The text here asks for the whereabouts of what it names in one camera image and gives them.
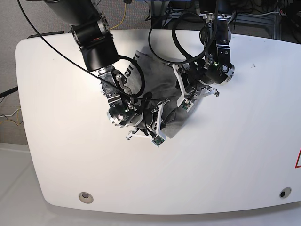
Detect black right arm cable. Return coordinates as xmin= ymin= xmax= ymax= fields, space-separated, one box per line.
xmin=16 ymin=0 xmax=165 ymax=104

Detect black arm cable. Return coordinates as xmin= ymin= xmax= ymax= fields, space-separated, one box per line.
xmin=16 ymin=0 xmax=165 ymax=104
xmin=148 ymin=11 xmax=210 ymax=65

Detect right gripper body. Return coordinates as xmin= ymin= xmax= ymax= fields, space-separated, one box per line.
xmin=126 ymin=98 xmax=170 ymax=141

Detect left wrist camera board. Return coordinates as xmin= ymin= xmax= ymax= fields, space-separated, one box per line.
xmin=180 ymin=100 xmax=194 ymax=112

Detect table grommet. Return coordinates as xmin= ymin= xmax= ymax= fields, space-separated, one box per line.
xmin=279 ymin=187 xmax=292 ymax=199
xmin=79 ymin=192 xmax=94 ymax=204

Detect left table grommet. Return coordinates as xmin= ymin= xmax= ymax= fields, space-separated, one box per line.
xmin=79 ymin=192 xmax=94 ymax=204

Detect black table leg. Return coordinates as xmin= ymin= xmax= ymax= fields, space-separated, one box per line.
xmin=147 ymin=0 xmax=170 ymax=29

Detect right table grommet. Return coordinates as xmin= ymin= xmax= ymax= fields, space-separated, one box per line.
xmin=279 ymin=187 xmax=292 ymax=199

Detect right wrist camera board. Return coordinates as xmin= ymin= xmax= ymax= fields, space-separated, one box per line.
xmin=152 ymin=134 xmax=166 ymax=147

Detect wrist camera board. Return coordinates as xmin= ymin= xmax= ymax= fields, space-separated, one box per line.
xmin=180 ymin=100 xmax=194 ymax=112
xmin=152 ymin=134 xmax=166 ymax=147

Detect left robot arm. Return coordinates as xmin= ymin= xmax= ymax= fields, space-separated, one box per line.
xmin=151 ymin=0 xmax=235 ymax=111

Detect yellow cable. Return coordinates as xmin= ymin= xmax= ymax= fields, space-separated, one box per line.
xmin=110 ymin=0 xmax=132 ymax=31

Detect white and yellow floor cables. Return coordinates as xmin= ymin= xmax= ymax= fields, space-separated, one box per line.
xmin=0 ymin=107 xmax=22 ymax=127

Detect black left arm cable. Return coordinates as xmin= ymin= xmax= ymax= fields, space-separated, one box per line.
xmin=148 ymin=11 xmax=210 ymax=65

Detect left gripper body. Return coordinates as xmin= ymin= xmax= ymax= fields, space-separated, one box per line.
xmin=172 ymin=64 xmax=220 ymax=107

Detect grey T-shirt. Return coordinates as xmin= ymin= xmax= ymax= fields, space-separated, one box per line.
xmin=133 ymin=51 xmax=198 ymax=138

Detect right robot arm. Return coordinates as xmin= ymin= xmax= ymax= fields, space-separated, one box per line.
xmin=45 ymin=0 xmax=168 ymax=146

